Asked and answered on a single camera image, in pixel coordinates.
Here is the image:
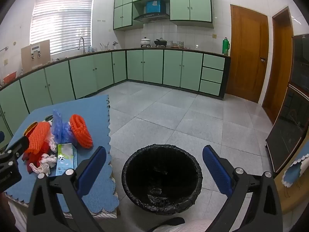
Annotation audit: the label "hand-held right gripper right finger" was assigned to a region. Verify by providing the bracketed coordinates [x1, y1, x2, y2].
[202, 145, 283, 232]

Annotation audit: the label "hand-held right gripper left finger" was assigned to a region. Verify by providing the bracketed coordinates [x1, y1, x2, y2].
[27, 146, 107, 232]

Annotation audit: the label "white tissue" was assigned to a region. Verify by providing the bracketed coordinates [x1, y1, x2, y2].
[36, 153, 58, 176]
[48, 136, 57, 153]

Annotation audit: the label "black bin with bag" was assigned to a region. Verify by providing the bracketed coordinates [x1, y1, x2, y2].
[121, 144, 203, 215]

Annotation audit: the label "orange yellow wrapper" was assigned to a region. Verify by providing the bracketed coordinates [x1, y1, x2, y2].
[23, 122, 38, 136]

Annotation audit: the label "orange foam fruit net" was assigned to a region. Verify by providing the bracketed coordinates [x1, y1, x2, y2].
[24, 121, 53, 155]
[70, 114, 93, 148]

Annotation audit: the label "flattened pale drink carton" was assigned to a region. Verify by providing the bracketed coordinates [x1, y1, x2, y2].
[55, 143, 78, 177]

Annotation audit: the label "blue plastic bag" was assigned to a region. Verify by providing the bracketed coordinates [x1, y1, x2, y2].
[52, 109, 78, 148]

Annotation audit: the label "blue scalloped table mat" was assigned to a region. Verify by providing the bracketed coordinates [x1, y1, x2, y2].
[5, 94, 120, 214]

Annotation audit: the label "red plastic basin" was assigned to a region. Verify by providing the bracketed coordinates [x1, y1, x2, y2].
[3, 72, 18, 83]

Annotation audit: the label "small blue scalloped mat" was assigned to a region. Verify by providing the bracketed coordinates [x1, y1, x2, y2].
[282, 153, 309, 188]

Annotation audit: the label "wooden side table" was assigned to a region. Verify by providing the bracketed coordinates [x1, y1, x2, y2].
[274, 147, 309, 214]

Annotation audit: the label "cardboard box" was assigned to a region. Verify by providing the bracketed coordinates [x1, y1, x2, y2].
[21, 39, 51, 71]

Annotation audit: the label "black glass cabinet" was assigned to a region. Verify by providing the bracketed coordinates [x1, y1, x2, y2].
[265, 34, 309, 173]

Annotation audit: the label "wooden door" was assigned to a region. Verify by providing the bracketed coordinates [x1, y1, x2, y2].
[262, 6, 294, 124]
[225, 4, 269, 103]

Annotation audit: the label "steel kitchen faucet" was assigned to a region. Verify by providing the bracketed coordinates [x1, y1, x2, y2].
[78, 37, 87, 54]

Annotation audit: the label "green base cabinets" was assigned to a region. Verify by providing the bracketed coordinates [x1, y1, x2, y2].
[0, 48, 232, 139]

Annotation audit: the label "green thermos bottle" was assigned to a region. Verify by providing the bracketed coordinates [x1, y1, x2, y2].
[222, 37, 230, 55]

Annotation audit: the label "white window blinds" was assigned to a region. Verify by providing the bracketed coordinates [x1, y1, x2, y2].
[30, 0, 94, 55]

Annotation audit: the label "row of glass jars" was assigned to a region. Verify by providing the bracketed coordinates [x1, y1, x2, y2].
[166, 40, 184, 48]

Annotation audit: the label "black range hood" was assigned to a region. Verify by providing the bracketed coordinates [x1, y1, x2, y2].
[133, 12, 170, 24]

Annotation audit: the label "green wall cabinets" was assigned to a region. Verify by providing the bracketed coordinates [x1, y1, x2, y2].
[113, 0, 215, 31]

